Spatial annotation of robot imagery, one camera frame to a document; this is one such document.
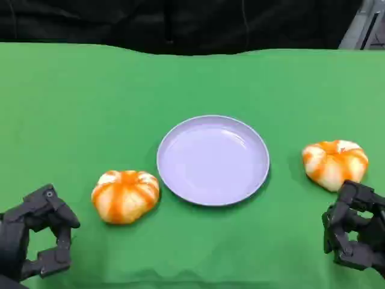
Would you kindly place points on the green table cloth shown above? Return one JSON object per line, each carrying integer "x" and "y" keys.
{"x": 90, "y": 105}

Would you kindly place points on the grey metal equipment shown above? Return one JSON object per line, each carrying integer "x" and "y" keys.
{"x": 367, "y": 27}

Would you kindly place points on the black drape cloth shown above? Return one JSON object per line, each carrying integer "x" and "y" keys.
{"x": 150, "y": 24}

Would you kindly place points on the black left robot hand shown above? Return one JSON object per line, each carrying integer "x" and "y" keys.
{"x": 13, "y": 231}

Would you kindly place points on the orange and white bread roll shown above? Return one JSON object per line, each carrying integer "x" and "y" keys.
{"x": 126, "y": 198}
{"x": 331, "y": 168}

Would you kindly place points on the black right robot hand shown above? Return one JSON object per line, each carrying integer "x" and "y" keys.
{"x": 370, "y": 210}

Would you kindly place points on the lilac plate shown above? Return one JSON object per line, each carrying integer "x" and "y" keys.
{"x": 210, "y": 162}

